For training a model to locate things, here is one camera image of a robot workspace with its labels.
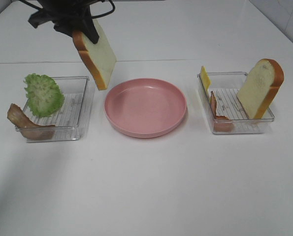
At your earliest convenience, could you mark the clear plastic tray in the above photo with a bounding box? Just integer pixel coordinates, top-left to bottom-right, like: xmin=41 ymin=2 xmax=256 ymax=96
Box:
xmin=197 ymin=72 xmax=274 ymax=134
xmin=15 ymin=76 xmax=95 ymax=143

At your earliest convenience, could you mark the bread slice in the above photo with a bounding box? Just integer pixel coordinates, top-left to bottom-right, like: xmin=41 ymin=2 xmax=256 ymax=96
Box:
xmin=236 ymin=59 xmax=284 ymax=119
xmin=72 ymin=19 xmax=117 ymax=90

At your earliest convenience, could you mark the brown bacon strip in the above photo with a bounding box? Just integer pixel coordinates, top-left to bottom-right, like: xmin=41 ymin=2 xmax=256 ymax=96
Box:
xmin=7 ymin=103 xmax=55 ymax=141

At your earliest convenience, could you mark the clear left plastic tray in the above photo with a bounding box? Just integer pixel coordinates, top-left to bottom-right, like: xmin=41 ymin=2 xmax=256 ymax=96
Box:
xmin=15 ymin=76 xmax=95 ymax=143

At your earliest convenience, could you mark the pink round plate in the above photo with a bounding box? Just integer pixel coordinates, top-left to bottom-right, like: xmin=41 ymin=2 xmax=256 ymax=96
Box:
xmin=104 ymin=78 xmax=187 ymax=138

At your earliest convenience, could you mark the yellow cheese slice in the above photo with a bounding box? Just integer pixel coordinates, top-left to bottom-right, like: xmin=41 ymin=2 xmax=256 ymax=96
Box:
xmin=200 ymin=66 xmax=211 ymax=96

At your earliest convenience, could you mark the clear right plastic tray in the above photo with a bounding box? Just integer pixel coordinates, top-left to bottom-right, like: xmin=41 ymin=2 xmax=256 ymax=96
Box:
xmin=197 ymin=72 xmax=274 ymax=134

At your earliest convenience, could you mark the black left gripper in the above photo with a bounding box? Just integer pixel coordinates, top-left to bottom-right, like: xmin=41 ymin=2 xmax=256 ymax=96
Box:
xmin=28 ymin=0 xmax=99 ymax=44

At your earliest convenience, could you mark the green lettuce leaf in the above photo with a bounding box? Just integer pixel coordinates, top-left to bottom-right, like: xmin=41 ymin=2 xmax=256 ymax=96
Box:
xmin=24 ymin=73 xmax=65 ymax=118

